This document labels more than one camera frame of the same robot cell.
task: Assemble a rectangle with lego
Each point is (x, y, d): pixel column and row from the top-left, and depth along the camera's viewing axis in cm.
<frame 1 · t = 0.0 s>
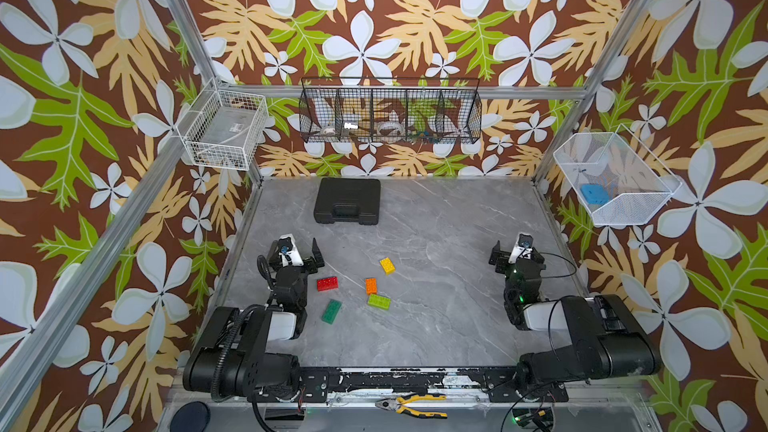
left hand: (298, 240, 87), fingers open
right hand: (513, 244, 90), fingers open
yellow lego brick: (387, 265, 97), point 2 cm above the table
orange lego brick: (371, 286, 92), point 2 cm above the table
lime green lego brick: (379, 302, 88), point 3 cm above the table
red lego brick: (327, 283, 92), point 2 cm above the table
dark green lego brick: (331, 311, 86), point 2 cm above the table
black plastic tool case: (348, 200, 109), point 5 cm above the table
blue object in basket: (595, 194, 82), point 28 cm above the table

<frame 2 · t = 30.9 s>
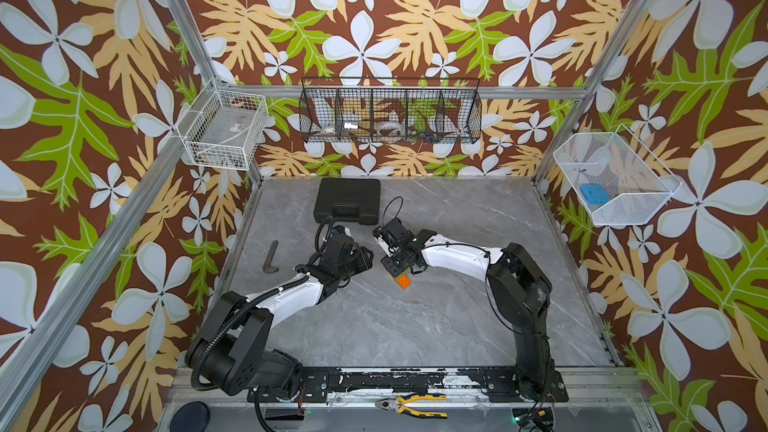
left hand: (370, 251, 90), fingers open
right hand: (390, 263, 95), fingers open
orange lego brick: (403, 281, 93), point 2 cm above the table
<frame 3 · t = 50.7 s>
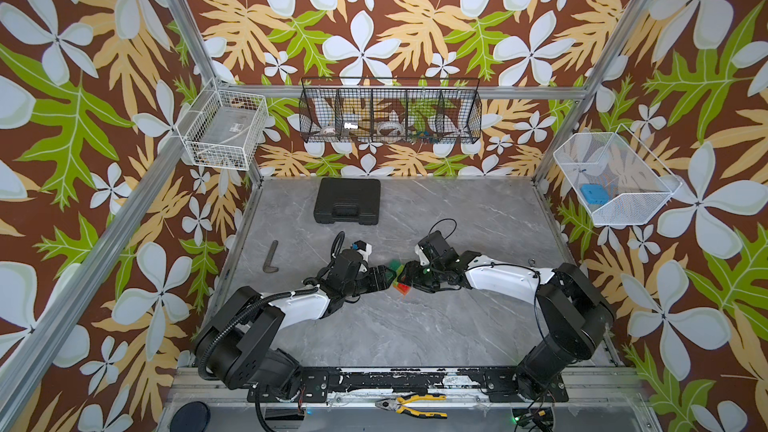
left hand: (391, 272, 88), fingers open
right hand: (400, 280, 88), fingers open
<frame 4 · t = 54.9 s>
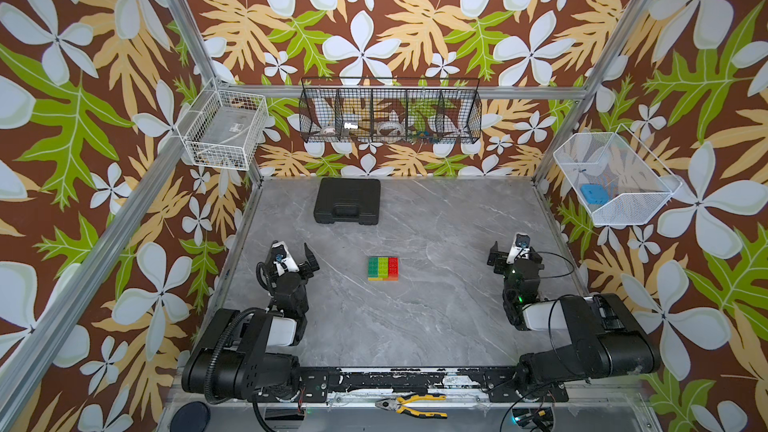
left hand: (290, 247, 87), fingers open
right hand: (511, 244, 90), fingers open
red lego brick: (393, 268, 93), point 4 cm above the table
